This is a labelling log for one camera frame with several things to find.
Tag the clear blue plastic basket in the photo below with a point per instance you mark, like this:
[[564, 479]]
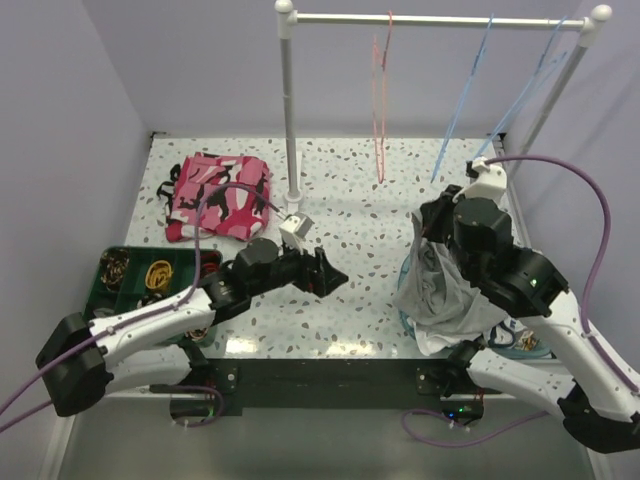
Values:
[[520, 350]]

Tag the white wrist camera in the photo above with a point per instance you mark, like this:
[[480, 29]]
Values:
[[488, 181], [293, 230]]

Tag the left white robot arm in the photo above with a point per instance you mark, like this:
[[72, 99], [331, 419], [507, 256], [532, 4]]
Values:
[[81, 361]]

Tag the yellow rolled tie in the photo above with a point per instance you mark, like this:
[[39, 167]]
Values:
[[158, 276]]

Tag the pink camouflage garment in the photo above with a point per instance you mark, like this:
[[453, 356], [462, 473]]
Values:
[[213, 195]]

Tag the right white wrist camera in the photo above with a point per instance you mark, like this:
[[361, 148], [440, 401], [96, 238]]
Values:
[[488, 181]]

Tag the left blue wire hanger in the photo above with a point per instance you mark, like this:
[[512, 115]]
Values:
[[461, 100]]

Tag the gold black rolled tie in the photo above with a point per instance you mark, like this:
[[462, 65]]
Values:
[[114, 263]]

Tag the white navy trimmed shirt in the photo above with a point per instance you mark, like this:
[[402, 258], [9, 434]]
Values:
[[450, 345]]

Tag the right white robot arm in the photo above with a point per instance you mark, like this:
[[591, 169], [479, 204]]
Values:
[[594, 406]]

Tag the grey tank top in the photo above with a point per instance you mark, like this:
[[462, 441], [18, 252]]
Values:
[[443, 308]]

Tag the black white rolled tie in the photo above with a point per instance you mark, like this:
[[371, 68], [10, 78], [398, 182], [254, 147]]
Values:
[[149, 299]]

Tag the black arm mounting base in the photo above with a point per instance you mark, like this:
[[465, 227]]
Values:
[[362, 384]]

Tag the white clothes rack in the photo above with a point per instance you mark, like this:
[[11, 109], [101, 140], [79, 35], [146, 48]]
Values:
[[588, 29]]

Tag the green divided organizer tray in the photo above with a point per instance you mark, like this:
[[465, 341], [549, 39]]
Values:
[[103, 303]]

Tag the pink wire hanger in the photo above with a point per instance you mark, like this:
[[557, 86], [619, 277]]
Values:
[[379, 97]]

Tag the brown patterned rolled tie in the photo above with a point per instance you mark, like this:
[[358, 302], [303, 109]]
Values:
[[197, 335]]

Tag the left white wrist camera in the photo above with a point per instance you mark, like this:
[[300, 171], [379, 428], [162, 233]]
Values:
[[293, 230]]

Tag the blue wire hanger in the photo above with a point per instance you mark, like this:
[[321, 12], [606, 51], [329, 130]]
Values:
[[461, 100], [545, 67]]

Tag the orange black rolled tie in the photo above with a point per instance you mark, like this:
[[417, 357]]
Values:
[[209, 263]]

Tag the right blue wire hanger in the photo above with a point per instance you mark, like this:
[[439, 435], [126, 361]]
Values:
[[545, 67]]

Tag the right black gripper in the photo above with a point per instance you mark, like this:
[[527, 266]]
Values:
[[432, 212]]

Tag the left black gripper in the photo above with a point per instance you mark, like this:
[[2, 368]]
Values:
[[306, 267]]

